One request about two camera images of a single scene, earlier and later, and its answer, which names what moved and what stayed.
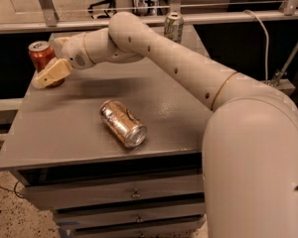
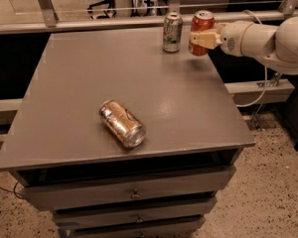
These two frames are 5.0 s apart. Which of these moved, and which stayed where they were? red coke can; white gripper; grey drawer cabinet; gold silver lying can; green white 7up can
Moved: red coke can; white gripper
Stayed: green white 7up can; grey drawer cabinet; gold silver lying can
